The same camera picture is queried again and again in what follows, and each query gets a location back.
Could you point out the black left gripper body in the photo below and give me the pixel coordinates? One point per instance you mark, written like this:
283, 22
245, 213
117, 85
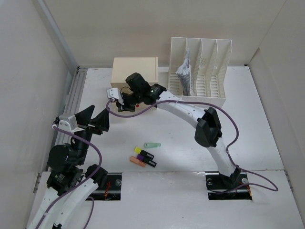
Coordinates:
82, 146

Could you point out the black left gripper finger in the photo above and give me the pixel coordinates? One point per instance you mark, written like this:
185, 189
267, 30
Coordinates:
100, 123
83, 117

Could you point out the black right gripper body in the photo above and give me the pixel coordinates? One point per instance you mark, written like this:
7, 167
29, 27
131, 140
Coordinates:
133, 98

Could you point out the cream wooden drawer cabinet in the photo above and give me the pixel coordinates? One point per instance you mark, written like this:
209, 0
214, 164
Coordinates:
123, 67

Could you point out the grey setup guide booklet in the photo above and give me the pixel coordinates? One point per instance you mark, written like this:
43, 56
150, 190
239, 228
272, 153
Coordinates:
185, 76

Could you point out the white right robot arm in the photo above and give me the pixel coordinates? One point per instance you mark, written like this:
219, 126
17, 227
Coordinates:
206, 122

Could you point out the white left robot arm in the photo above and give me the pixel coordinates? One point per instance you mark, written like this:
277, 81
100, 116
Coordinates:
75, 168

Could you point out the yellow capped black highlighter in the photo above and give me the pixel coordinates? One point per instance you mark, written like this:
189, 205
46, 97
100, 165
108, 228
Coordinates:
143, 153

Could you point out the green transparent highlighter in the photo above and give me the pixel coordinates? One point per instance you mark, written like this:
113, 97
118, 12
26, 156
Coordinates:
152, 145

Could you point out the orange highlighter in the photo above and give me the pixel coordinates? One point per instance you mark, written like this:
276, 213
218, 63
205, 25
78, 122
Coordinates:
137, 161

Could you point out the white plastic file organizer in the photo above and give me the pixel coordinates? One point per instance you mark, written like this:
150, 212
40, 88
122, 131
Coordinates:
208, 60

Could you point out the purple capped black highlighter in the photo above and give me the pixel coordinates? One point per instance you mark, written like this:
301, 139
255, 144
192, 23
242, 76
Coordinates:
146, 160

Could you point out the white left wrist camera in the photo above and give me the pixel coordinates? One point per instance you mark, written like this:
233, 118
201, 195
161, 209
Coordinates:
67, 122

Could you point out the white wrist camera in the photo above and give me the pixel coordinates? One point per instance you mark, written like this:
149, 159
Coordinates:
115, 95
67, 122

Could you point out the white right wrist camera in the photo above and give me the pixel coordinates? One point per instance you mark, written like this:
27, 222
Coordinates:
115, 95

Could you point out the aluminium frame rail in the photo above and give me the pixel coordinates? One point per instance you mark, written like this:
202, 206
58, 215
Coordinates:
74, 82

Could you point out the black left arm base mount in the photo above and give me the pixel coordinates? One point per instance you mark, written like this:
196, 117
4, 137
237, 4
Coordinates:
111, 191

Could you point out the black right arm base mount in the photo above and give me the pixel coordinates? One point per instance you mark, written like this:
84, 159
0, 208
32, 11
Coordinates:
218, 190

